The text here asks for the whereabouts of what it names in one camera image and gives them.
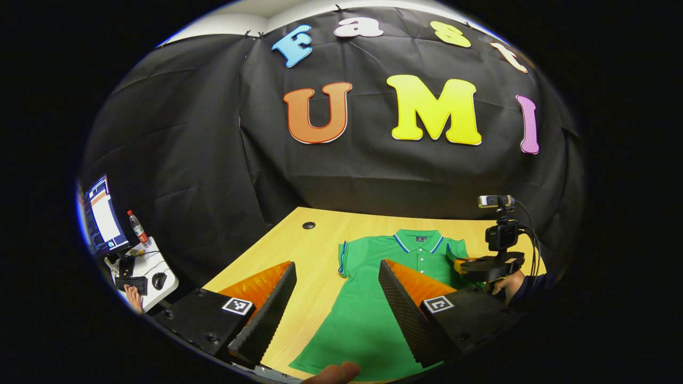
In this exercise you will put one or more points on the computer monitor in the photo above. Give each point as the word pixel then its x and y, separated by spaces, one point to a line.
pixel 104 216

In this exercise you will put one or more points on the green T-shirt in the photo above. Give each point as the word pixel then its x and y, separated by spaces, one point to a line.
pixel 363 320

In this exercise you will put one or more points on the black computer mouse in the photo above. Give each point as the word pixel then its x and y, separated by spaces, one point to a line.
pixel 159 280

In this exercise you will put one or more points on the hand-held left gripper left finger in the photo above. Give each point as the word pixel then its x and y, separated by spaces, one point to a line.
pixel 269 320

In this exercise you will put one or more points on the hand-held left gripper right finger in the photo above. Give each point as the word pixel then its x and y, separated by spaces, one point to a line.
pixel 403 314

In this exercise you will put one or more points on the black keyboard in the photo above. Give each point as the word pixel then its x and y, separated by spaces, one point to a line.
pixel 132 284

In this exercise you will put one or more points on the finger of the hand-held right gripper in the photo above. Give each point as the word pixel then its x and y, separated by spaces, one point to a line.
pixel 493 266

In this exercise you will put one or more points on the clear plastic bottle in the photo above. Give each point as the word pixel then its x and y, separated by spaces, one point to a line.
pixel 139 229

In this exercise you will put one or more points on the white side desk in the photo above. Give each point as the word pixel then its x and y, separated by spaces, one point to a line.
pixel 160 261

